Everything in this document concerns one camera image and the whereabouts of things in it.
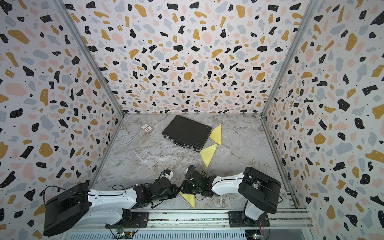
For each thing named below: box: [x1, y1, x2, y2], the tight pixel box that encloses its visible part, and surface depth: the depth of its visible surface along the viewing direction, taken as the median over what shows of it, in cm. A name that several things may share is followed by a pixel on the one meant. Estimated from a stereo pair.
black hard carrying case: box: [162, 114, 212, 153], surface depth 107 cm
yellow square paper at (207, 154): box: [200, 143, 218, 168], surface depth 101 cm
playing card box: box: [141, 123, 153, 133], surface depth 112 cm
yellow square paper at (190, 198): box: [179, 191, 195, 209], surface depth 81 cm
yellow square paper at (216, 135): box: [209, 124, 222, 146], surface depth 111 cm
